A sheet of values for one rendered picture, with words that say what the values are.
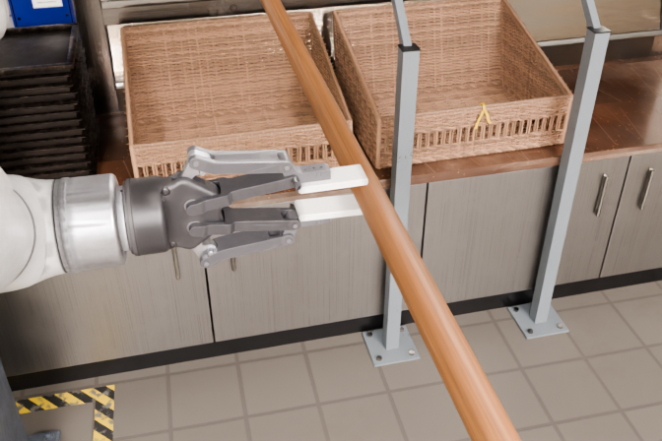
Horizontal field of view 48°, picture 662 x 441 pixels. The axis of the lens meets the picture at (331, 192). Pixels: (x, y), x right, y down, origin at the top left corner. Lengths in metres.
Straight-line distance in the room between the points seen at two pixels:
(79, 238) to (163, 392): 1.51
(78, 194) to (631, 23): 2.25
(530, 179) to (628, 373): 0.64
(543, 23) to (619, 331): 1.00
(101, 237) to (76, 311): 1.35
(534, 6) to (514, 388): 1.20
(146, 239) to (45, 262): 0.09
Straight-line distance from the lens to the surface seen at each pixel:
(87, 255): 0.71
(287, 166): 0.70
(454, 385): 0.55
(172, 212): 0.72
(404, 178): 1.86
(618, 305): 2.55
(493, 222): 2.13
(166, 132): 2.15
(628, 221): 2.38
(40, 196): 0.71
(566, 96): 2.08
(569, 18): 2.59
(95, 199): 0.70
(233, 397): 2.14
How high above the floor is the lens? 1.60
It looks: 34 degrees down
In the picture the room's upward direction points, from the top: straight up
